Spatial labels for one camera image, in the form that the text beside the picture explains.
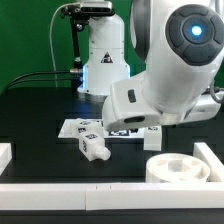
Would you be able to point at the white right fence bar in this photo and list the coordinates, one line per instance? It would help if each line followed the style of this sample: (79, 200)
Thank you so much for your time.
(203, 152)

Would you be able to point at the white front fence bar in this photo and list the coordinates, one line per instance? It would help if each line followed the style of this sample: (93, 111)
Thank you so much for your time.
(110, 196)

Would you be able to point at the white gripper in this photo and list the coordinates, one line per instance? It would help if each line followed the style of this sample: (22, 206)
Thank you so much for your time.
(125, 108)

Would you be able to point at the white marker sheet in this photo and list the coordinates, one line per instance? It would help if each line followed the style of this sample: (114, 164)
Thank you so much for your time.
(65, 131)

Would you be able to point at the white fence bar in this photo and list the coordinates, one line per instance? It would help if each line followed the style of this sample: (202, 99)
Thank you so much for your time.
(203, 152)
(110, 196)
(5, 155)

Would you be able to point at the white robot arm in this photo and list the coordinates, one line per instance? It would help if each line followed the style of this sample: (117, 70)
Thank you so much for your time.
(181, 43)

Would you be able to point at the grey depth camera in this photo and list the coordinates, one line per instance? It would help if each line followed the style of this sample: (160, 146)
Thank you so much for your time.
(97, 8)

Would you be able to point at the white round stool seat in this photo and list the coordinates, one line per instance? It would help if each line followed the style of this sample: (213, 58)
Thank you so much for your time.
(176, 168)

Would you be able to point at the white left fence bar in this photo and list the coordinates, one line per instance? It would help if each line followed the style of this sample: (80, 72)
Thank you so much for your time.
(5, 155)

